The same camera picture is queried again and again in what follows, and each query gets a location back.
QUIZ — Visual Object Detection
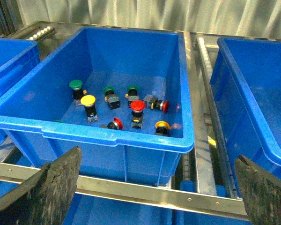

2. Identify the metal divider rail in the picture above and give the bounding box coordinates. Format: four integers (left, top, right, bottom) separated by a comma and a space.
183, 32, 217, 195

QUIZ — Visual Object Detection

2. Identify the blue empty middle bin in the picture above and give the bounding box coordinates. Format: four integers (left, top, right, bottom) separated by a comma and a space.
210, 37, 281, 180

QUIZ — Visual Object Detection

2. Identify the blue far left bin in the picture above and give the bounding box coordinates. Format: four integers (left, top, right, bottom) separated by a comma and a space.
0, 38, 40, 97

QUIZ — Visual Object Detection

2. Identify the red button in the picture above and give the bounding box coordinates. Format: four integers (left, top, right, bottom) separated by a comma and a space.
99, 117, 124, 130
143, 94, 170, 113
130, 100, 146, 129

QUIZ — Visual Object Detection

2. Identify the red button lying front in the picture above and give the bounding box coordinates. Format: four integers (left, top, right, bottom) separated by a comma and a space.
99, 117, 124, 130

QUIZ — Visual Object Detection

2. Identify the yellow button upright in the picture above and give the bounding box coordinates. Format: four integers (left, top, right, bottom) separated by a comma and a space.
81, 95, 99, 122

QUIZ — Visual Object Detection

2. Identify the green button upright left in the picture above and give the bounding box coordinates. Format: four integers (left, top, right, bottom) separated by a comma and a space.
69, 79, 87, 106

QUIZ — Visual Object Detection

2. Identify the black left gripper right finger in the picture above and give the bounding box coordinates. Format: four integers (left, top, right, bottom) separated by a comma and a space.
234, 155, 281, 225

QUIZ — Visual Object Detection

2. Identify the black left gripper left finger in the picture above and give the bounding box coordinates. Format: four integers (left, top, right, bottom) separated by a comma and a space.
0, 146, 82, 225

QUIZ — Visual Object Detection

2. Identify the orange yellow button front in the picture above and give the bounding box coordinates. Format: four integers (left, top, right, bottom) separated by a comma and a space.
155, 121, 170, 136

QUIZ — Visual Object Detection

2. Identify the metal shelf front rail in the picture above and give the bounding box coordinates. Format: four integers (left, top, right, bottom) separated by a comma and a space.
0, 160, 249, 220

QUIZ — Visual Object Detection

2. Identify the blue bin with buttons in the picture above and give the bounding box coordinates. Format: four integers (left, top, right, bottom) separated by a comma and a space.
0, 27, 194, 186

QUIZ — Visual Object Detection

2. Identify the white roller track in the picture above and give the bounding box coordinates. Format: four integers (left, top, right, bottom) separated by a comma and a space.
197, 37, 213, 79

